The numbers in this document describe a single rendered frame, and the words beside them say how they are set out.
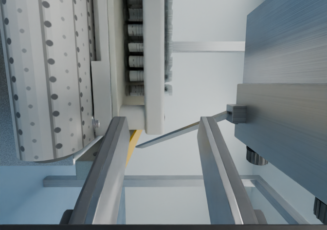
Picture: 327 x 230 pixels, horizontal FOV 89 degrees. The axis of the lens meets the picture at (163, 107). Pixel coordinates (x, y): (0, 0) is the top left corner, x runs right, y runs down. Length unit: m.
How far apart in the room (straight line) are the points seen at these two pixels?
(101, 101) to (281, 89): 0.20
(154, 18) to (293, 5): 0.48
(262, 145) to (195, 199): 4.21
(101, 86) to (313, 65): 0.46
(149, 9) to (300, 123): 0.19
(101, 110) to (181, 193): 4.19
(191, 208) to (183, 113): 2.23
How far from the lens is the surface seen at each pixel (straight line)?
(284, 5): 0.64
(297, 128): 0.22
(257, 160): 0.32
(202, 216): 4.74
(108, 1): 0.19
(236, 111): 0.30
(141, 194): 4.35
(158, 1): 0.18
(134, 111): 0.17
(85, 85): 0.17
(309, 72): 0.52
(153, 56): 0.16
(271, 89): 0.26
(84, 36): 0.18
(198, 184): 1.38
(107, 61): 0.17
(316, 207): 0.24
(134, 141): 0.19
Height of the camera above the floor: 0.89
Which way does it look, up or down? level
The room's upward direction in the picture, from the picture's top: 90 degrees clockwise
